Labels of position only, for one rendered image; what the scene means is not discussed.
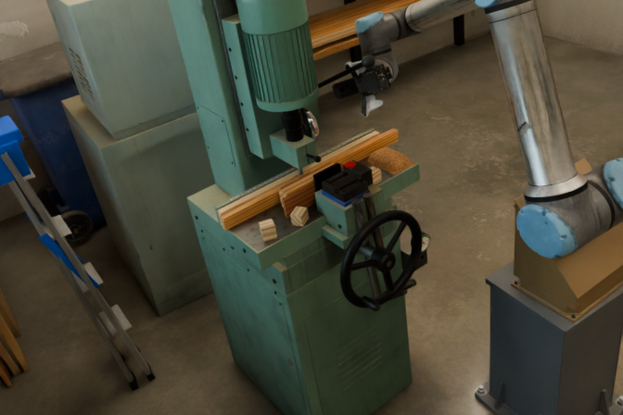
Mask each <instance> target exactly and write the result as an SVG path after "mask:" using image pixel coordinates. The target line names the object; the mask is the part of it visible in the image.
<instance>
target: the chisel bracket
mask: <svg viewBox="0 0 623 415"><path fill-rule="evenodd" d="M303 135H304V134H303ZM270 141H271V146H272V150H273V155H274V156H276V157H278V158H280V159H282V160H284V161H285V162H286V163H288V164H290V165H292V166H293V167H295V168H297V169H299V170H300V169H302V168H304V167H306V166H308V165H310V164H311V163H313V162H315V161H314V159H312V158H310V157H306V154H311V155H313V156H317V152H316V145H315V141H314V140H313V139H312V138H310V137H308V136H306V135H304V137H303V139H301V140H300V141H297V142H289V141H288V140H287V139H286V133H285V129H282V130H280V131H278V132H274V133H272V134H270Z"/></svg>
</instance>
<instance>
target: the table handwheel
mask: <svg viewBox="0 0 623 415"><path fill-rule="evenodd" d="M392 220H400V221H401V223H400V226H399V227H398V229H397V231H396V232H395V234H394V235H393V237H392V238H391V240H390V242H389V243H388V246H387V247H386V248H384V247H382V246H380V247H378V248H376V247H374V246H372V245H369V246H366V247H363V246H362V243H363V242H364V240H365V239H366V238H367V237H368V236H369V234H370V233H372V232H373V231H374V230H375V229H376V228H378V227H379V226H381V225H382V224H384V223H386V222H389V221H392ZM406 225H408V226H409V228H410V230H411V233H412V238H413V244H412V251H411V255H410V257H409V260H408V263H407V265H406V267H405V269H404V271H403V272H402V274H401V275H400V277H399V278H398V280H397V281H396V282H395V283H393V282H392V279H391V275H390V272H389V271H390V270H391V269H392V268H393V267H394V265H395V262H396V257H395V255H394V254H393V253H392V252H391V251H392V249H393V247H394V245H395V244H396V243H397V241H398V239H399V237H400V236H401V233H402V232H403V230H404V228H405V227H406ZM422 243H423V238H422V232H421V228H420V226H419V223H418V222H417V220H416V219H415V218H414V216H412V215H411V214H410V213H408V212H406V211H402V210H389V211H386V212H383V213H380V214H378V215H376V216H375V217H373V218H372V219H370V220H369V221H367V222H366V223H365V224H364V225H363V226H362V227H361V229H360V230H359V231H358V232H357V233H356V234H355V236H354V237H353V238H352V240H351V242H350V244H349V246H348V248H347V250H346V252H345V255H344V258H343V260H342V264H341V269H340V284H341V289H342V292H343V294H344V296H345V297H346V298H347V299H348V300H349V302H350V303H351V304H352V305H354V306H356V307H359V308H369V307H367V306H366V305H365V304H364V302H363V301H362V297H360V296H358V295H357V294H356V293H355V292H354V291H353V288H352V286H351V280H350V275H351V271H352V270H358V269H361V268H365V267H370V266H373V267H374V268H376V269H377V270H379V271H381V272H383V273H384V274H385V277H386V279H387V283H388V290H386V291H385V292H383V293H382V294H380V295H378V296H374V297H370V298H372V299H373V300H374V301H376V302H377V303H379V304H380V305H383V304H385V303H386V302H388V301H389V300H390V299H391V298H393V297H394V296H395V295H396V294H398V293H399V292H400V291H401V289H402V288H403V287H404V286H405V285H406V283H407V282H409V280H410V279H411V277H412V275H413V273H414V271H415V269H416V266H417V264H418V261H419V258H420V256H421V251H422ZM357 252H359V253H361V254H363V255H364V256H366V257H367V258H369V259H370V260H366V261H364V262H360V263H355V264H353V261H354V259H355V256H356V254H357Z"/></svg>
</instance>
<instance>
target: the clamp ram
mask: <svg viewBox="0 0 623 415"><path fill-rule="evenodd" d="M340 172H341V168H340V164H339V163H336V164H334V165H332V166H330V167H328V168H326V169H324V170H321V171H319V172H317V173H315V174H313V179H314V186H315V192H318V191H319V190H321V189H323V187H322V182H323V181H325V180H327V179H329V178H331V177H333V176H335V175H337V174H338V173H340Z"/></svg>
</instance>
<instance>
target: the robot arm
mask: <svg viewBox="0 0 623 415"><path fill-rule="evenodd" d="M479 7H484V11H485V15H486V17H487V18H488V21H489V27H490V31H491V35H492V39H493V42H494V46H495V50H496V54H497V58H498V61H499V65H500V69H501V73H502V79H503V83H504V86H505V90H506V93H507V97H508V101H509V105H510V108H511V112H512V116H513V120H514V124H515V130H516V134H517V138H518V142H519V145H520V149H521V153H522V157H523V160H524V163H525V167H526V171H527V175H528V184H527V185H526V187H525V188H524V190H523V194H524V197H525V201H526V204H527V205H526V206H524V207H522V208H521V209H520V211H519V212H518V214H517V217H516V226H517V230H519V231H520V233H519V234H520V236H521V237H522V239H523V240H524V242H525V243H526V244H527V245H528V247H529V248H531V249H532V250H533V251H534V252H537V253H538V254H539V255H541V256H543V257H545V258H562V257H564V256H566V255H569V254H572V253H574V252H575V251H576V250H577V249H579V248H581V247H582V246H584V245H586V244H587V243H588V242H590V241H592V240H593V239H595V238H597V237H598V236H600V235H602V234H603V233H605V232H607V231H609V230H610V229H612V228H613V227H615V226H617V225H618V224H619V223H621V222H623V158H617V159H614V160H610V161H608V162H606V163H605V164H603V165H602V166H600V167H598V168H596V169H594V170H591V171H589V172H588V173H586V174H584V175H582V174H580V173H578V172H576V169H575V164H574V160H573V157H572V153H571V149H570V144H569V141H568V137H567V133H566V126H565V122H564V118H563V114H562V109H561V106H560V102H559V98H558V94H557V90H556V86H555V82H554V78H553V71H552V67H551V63H550V59H549V55H548V51H547V47H546V43H545V39H544V35H543V31H542V27H541V24H540V16H539V12H538V9H537V5H536V0H421V1H418V2H416V3H412V4H410V5H408V6H406V7H404V8H401V9H398V10H395V11H392V12H389V13H386V14H383V13H382V12H381V11H379V12H375V13H373V14H370V15H368V16H365V17H363V18H361V19H358V20H356V22H355V28H356V33H357V35H358V39H359V42H360V46H361V49H362V55H363V56H366V55H371V56H373V57H374V58H375V64H374V66H373V67H371V68H369V69H367V68H365V67H363V68H361V69H357V70H355V71H353V72H352V73H351V76H352V77H353V78H350V79H347V80H345V81H342V82H338V83H335V84H333V85H332V89H333V92H334V95H335V98H336V99H340V98H343V97H346V96H349V95H353V94H357V93H358V92H360V95H361V97H362V98H361V101H362V115H363V116H364V117H365V118H366V117H368V115H369V113H370V112H371V111H373V110H375V109H376V108H378V107H381V106H382V105H383V101H382V100H375V96H374V95H373V93H375V94H376V93H379V92H380V93H381V92H384V91H386V90H388V89H389V88H390V87H391V85H390V84H391V83H392V82H393V81H394V80H395V79H396V77H397V75H398V72H399V66H398V62H397V60H396V59H395V58H394V56H393V54H392V50H391V46H390V43H392V42H395V41H398V40H400V39H403V38H406V37H409V36H412V35H416V34H419V33H421V32H422V31H424V30H425V29H428V28H430V27H433V26H435V25H438V24H440V23H441V22H444V21H446V20H449V19H453V18H455V17H458V16H460V15H463V14H464V13H467V12H469V11H472V10H474V9H477V8H479Z"/></svg>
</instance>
